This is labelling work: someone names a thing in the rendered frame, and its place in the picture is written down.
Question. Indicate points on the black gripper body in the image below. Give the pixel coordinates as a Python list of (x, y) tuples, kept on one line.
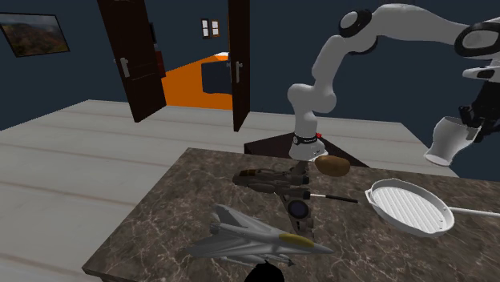
[(488, 103)]

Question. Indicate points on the white vase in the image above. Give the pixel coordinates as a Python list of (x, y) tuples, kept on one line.
[(449, 140)]

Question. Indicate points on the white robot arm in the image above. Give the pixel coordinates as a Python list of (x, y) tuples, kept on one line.
[(343, 50)]

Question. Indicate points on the white grill pan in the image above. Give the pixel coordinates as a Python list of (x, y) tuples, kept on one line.
[(410, 207)]

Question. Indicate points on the brown potato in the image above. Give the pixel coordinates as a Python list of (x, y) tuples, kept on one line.
[(333, 165)]

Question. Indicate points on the dark robot stand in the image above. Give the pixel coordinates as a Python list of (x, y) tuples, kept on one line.
[(273, 145)]

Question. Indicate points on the dark toy spaceship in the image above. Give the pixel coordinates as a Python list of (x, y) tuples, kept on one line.
[(273, 180)]

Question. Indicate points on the dark brown door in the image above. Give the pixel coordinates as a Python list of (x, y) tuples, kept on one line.
[(134, 58), (239, 58)]

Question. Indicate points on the grey toy jet fighter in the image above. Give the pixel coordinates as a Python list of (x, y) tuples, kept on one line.
[(250, 238)]

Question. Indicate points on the dark blue cabinet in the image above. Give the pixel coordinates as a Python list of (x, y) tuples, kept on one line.
[(215, 78)]

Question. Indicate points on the black round object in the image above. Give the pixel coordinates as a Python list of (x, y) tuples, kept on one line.
[(265, 274)]

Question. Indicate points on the small framed wall picture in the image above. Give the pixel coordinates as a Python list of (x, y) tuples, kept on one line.
[(210, 28)]

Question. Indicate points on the landscape wall picture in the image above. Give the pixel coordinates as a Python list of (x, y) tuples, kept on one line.
[(33, 35)]

